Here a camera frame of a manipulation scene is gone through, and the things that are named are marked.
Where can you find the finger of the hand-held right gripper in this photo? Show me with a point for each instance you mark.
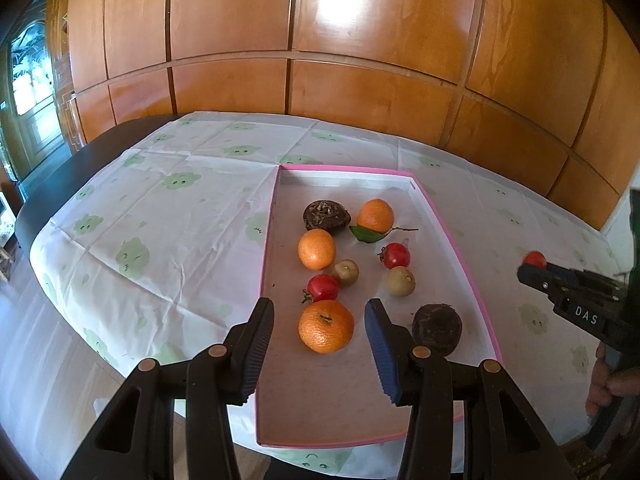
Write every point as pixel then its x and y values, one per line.
pixel 575 276
pixel 535 277

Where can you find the small yellow-brown kiwi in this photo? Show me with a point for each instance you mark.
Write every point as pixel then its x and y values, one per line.
pixel 346 272
pixel 400 281

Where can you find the person's right hand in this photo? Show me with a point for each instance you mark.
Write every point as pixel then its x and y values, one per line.
pixel 597 390

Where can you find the orange with short stem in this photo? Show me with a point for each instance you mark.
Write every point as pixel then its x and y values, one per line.
pixel 326 327

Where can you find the small red tomato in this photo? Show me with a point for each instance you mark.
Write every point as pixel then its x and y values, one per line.
pixel 397 256

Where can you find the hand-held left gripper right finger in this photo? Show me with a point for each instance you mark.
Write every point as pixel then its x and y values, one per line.
pixel 380 355

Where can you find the plain orange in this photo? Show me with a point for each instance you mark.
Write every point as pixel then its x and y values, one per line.
pixel 316 249

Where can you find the white tablecloth with green print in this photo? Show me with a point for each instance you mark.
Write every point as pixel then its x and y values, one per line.
pixel 150 220

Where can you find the wooden panelled wardrobe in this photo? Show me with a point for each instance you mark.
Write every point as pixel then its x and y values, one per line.
pixel 375 35

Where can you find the dark brown wrinkled fruit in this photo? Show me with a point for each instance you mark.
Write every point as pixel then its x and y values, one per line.
pixel 437 327
pixel 325 216

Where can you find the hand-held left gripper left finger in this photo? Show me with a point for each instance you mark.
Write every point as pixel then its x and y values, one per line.
pixel 255 360

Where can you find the orange with green leaf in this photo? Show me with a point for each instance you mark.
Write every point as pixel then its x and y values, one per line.
pixel 376 215

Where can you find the pink shallow cardboard box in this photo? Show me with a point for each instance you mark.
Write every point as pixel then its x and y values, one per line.
pixel 325 400

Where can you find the wooden glazed door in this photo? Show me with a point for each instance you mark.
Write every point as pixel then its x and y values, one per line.
pixel 30 85

